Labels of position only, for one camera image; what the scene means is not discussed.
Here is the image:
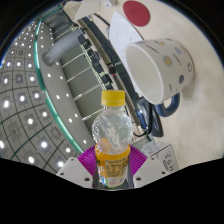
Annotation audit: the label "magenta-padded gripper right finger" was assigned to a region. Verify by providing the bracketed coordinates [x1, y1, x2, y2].
[127, 145, 169, 189]

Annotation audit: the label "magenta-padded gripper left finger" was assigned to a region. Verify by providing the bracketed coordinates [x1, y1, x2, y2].
[55, 145, 100, 189]

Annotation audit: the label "yellow-capped clear drink bottle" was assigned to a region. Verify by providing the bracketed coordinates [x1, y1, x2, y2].
[91, 89, 133, 189]

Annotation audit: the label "ceiling lights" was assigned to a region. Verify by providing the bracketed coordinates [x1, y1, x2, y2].
[0, 19, 88, 168]

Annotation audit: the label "row of black chairs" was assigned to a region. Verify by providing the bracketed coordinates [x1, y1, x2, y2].
[78, 33, 118, 91]

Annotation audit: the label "long curved conference desk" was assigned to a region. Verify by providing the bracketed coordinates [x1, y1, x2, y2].
[79, 16, 148, 101]

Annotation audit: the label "white printed paper sheet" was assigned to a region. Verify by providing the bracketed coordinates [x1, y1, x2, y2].
[108, 10, 144, 64]

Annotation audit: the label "flat round red coaster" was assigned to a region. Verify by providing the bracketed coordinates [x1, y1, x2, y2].
[122, 0, 151, 28]

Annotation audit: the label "white dotted mug blue handle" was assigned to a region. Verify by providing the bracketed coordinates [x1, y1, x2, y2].
[124, 38, 195, 118]

